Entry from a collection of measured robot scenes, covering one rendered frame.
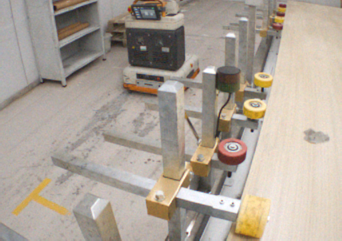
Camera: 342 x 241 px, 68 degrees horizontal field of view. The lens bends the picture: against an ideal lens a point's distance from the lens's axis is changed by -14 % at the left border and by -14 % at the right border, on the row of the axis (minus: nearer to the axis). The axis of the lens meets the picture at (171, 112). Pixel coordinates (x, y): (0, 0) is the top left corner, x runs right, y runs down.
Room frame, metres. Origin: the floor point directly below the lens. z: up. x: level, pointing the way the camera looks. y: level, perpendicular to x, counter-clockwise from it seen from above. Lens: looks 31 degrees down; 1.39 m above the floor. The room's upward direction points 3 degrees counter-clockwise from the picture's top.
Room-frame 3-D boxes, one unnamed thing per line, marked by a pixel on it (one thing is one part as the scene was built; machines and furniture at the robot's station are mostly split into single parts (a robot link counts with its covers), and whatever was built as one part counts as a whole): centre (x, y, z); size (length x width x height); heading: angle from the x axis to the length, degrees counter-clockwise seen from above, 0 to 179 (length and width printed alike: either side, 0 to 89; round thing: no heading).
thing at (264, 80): (1.06, -0.39, 0.85); 0.08 x 0.08 x 0.11
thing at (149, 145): (0.70, 0.02, 0.84); 0.43 x 0.03 x 0.04; 66
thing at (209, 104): (0.68, -0.11, 0.87); 0.04 x 0.04 x 0.48; 66
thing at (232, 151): (0.61, -0.16, 0.85); 0.08 x 0.08 x 0.11
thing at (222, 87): (0.66, -0.15, 1.07); 0.06 x 0.06 x 0.02
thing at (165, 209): (0.44, 0.01, 0.95); 0.14 x 0.06 x 0.05; 156
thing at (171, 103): (0.46, 0.00, 0.94); 0.04 x 0.04 x 0.48; 66
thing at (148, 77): (2.61, 0.18, 0.23); 0.41 x 0.02 x 0.08; 65
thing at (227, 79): (0.66, -0.15, 1.10); 0.06 x 0.06 x 0.02
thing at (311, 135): (0.63, -0.43, 0.91); 0.09 x 0.07 x 0.02; 59
